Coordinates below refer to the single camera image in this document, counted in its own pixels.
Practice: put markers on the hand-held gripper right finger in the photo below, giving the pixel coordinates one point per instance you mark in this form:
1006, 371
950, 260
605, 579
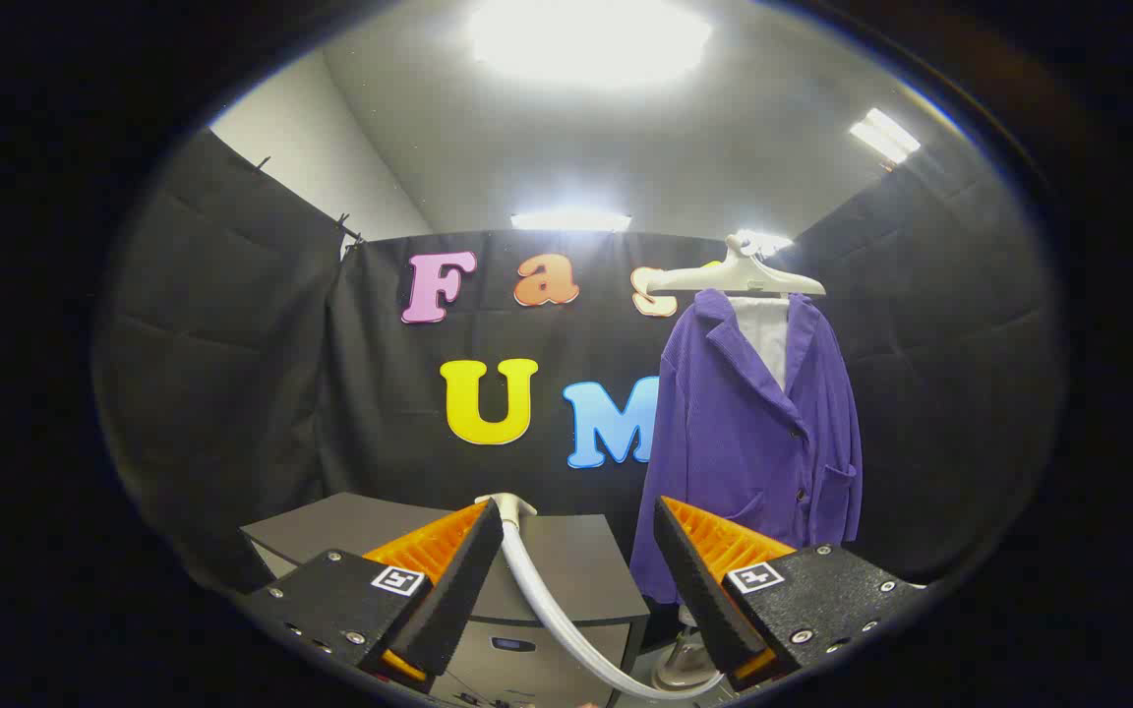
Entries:
694, 590

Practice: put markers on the grey metal stand base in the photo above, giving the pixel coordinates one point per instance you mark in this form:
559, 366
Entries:
683, 669

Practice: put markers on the white garment steamer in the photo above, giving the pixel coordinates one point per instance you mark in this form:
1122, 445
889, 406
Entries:
527, 580

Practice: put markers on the white clothes hanger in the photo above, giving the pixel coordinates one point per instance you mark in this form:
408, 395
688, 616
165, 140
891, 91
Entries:
734, 277

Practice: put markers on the ceiling light panel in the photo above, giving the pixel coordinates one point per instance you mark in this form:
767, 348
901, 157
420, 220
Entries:
571, 221
588, 39
884, 135
765, 240

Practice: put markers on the purple jacket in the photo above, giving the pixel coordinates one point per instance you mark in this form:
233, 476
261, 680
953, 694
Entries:
734, 442

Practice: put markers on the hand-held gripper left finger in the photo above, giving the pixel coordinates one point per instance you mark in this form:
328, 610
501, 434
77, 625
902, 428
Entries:
458, 590

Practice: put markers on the black backdrop cloth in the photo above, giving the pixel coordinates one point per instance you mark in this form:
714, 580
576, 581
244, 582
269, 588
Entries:
232, 374

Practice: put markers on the grey cabinet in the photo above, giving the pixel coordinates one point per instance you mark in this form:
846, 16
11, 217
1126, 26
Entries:
566, 560

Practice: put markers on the white shirt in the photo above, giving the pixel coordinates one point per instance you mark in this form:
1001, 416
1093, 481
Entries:
768, 334

